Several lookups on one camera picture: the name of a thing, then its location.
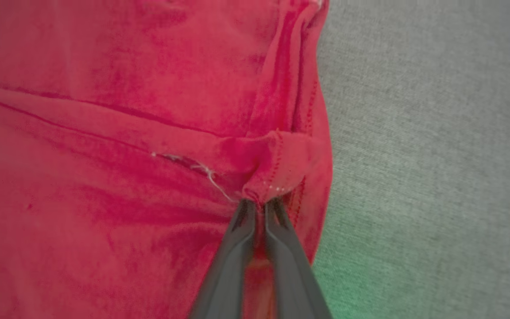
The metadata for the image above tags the red and white jersey shirt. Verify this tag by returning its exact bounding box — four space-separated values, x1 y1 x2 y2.
0 0 334 319

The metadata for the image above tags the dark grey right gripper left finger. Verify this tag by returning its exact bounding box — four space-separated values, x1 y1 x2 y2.
188 198 257 319

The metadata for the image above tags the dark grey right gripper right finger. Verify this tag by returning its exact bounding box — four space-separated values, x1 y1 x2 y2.
263 198 334 319

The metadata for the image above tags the grey fabric sofa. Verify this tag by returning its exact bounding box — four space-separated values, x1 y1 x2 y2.
309 0 510 319

